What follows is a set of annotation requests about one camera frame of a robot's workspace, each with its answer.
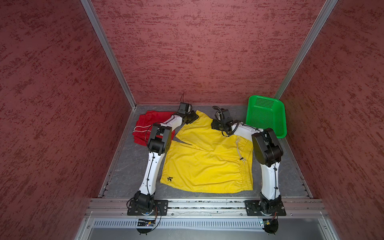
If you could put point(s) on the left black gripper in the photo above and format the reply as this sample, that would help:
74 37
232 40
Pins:
194 117

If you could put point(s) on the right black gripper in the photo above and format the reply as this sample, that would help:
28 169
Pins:
214 124

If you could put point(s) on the yellow shorts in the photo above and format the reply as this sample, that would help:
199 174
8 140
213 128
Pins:
202 160

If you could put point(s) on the green plastic basket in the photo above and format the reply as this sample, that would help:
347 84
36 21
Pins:
264 112

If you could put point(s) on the red shorts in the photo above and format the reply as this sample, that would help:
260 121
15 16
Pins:
143 126

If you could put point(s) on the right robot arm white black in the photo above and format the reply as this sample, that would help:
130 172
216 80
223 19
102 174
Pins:
268 153

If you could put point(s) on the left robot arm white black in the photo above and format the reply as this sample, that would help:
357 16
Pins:
158 143

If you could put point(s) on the right small circuit board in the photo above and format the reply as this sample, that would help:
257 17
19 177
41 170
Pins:
271 226

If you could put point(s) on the small circuit board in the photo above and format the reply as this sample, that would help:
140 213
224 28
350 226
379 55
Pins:
271 226
146 223

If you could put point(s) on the left small circuit board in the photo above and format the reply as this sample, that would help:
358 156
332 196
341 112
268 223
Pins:
146 223

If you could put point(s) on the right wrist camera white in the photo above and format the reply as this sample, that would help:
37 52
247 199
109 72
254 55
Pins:
218 115

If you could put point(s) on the right aluminium corner post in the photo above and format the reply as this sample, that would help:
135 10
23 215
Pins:
317 26

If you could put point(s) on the aluminium corner post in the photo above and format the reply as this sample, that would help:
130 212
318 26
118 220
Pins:
317 26
97 26

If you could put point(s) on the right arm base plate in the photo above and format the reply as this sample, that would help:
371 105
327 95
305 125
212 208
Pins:
255 207

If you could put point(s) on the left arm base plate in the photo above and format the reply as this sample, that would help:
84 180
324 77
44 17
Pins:
160 207

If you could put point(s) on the aluminium mounting rail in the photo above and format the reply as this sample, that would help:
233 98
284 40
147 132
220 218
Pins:
210 208

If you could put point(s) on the slotted cable duct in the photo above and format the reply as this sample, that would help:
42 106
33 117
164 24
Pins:
198 224

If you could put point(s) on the left aluminium corner post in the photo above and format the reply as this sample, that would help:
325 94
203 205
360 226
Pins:
97 26

